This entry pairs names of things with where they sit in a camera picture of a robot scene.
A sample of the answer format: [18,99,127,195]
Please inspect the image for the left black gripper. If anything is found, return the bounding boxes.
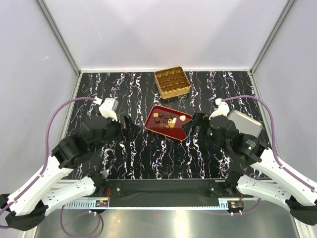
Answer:
[92,113,141,153]

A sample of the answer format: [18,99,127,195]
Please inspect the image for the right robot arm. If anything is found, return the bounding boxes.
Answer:
[182,113,317,226]

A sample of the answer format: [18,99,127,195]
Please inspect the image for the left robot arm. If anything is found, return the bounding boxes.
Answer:
[0,116,140,231]

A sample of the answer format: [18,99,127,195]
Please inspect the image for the white heart chocolate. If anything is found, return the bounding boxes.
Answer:
[179,115,186,121]

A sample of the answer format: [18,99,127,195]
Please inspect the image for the gold chocolate tin box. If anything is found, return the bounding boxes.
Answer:
[154,66,191,99]

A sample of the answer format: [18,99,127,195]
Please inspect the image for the red lacquer tray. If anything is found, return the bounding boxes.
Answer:
[145,105,193,141]

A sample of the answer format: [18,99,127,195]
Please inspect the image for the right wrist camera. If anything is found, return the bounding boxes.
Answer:
[209,98,229,119]

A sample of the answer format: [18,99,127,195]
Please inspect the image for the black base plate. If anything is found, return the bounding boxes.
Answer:
[90,179,241,207]

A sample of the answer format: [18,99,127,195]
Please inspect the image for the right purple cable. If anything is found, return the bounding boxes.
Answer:
[221,95,317,193]

